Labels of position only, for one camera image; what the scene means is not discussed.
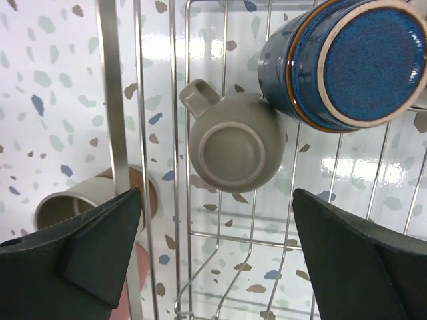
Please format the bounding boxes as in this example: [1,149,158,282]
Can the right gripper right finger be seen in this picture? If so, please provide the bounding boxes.
[292,189,426,319]

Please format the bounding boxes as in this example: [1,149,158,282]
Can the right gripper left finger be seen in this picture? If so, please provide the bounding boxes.
[1,188,141,320]

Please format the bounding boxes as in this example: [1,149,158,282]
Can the steel cup with handle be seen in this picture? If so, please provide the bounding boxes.
[33,165,159,230]

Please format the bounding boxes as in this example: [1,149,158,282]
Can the small grey-green mug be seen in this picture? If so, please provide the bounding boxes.
[179,79,285,193]

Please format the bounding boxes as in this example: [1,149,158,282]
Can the dark blue mug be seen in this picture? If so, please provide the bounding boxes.
[258,1,426,133]

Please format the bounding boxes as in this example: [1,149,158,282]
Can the red plastic cup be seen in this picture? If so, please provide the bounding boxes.
[109,242,149,320]

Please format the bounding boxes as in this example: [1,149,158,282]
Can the wire dish rack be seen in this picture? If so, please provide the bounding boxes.
[116,1,426,319]

